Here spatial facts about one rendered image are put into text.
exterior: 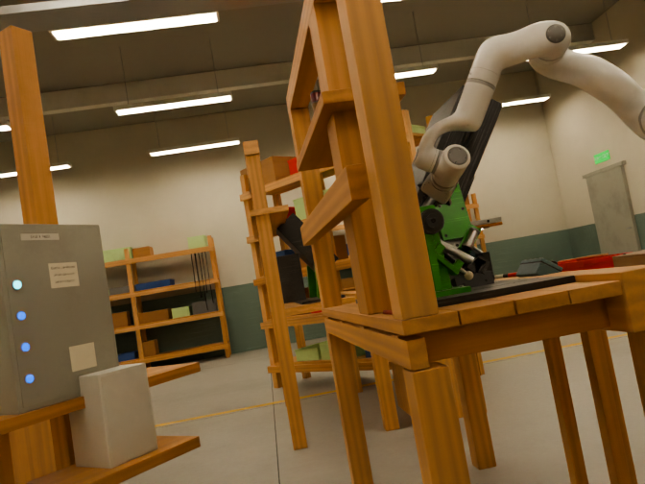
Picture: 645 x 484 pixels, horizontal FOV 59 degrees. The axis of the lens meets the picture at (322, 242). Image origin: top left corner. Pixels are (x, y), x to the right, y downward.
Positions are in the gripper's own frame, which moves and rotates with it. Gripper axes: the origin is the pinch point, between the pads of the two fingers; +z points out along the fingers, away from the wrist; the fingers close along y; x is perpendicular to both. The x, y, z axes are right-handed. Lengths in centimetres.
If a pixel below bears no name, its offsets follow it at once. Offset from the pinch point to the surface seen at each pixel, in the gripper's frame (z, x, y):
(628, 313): -48, 24, -56
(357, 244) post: -19.2, 36.5, 9.9
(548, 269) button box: -5.4, 1.0, -44.6
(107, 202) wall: 829, -85, 520
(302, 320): 376, -19, 48
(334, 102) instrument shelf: -39, 12, 37
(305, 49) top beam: -7, -21, 69
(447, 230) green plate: 2.7, 5.0, -10.8
